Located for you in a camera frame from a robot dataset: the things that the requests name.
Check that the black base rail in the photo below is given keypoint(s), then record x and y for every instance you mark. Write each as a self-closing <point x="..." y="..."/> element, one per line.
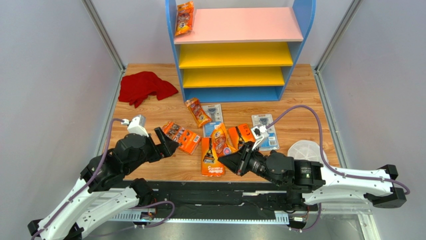
<point x="216" y="201"/>

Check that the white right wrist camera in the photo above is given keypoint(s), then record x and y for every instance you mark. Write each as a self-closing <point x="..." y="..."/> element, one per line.
<point x="260" y="133"/>

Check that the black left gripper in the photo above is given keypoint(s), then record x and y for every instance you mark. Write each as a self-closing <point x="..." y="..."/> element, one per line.
<point x="166" y="148"/>

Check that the orange razor cartridge box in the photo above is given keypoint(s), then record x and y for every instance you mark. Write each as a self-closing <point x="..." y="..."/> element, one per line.
<point x="188" y="140"/>

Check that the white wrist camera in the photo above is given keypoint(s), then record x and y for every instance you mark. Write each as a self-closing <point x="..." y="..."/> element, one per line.
<point x="260" y="133"/>
<point x="137" y="126"/>

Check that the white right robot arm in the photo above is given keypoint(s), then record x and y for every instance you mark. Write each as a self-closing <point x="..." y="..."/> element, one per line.
<point x="308" y="183"/>

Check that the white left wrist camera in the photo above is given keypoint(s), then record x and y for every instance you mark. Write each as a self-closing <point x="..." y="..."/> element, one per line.
<point x="137" y="126"/>

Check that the orange BIC razor bag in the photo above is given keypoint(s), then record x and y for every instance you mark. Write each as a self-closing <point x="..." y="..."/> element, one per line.
<point x="199" y="115"/>
<point x="184" y="18"/>
<point x="220" y="141"/>

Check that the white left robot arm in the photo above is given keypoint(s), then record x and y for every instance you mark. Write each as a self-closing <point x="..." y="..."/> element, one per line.
<point x="74" y="218"/>

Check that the orange Gillette Fusion5 box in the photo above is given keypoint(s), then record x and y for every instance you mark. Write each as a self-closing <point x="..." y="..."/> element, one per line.
<point x="209" y="164"/>
<point x="240" y="134"/>

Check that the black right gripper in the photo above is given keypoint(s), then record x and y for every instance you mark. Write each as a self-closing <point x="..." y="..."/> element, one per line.
<point x="243" y="160"/>

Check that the clear blue razor blister pack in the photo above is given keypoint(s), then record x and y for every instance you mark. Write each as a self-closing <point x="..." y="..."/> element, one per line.
<point x="214" y="111"/>
<point x="272" y="141"/>

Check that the white round plastic lid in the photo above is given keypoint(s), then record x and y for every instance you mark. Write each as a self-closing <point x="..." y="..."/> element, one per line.
<point x="305" y="150"/>

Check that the blue shelf unit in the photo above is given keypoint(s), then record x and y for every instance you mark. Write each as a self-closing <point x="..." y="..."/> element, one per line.
<point x="238" y="54"/>

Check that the red cloth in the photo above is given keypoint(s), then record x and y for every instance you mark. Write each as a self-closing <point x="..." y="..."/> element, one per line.
<point x="136" y="88"/>

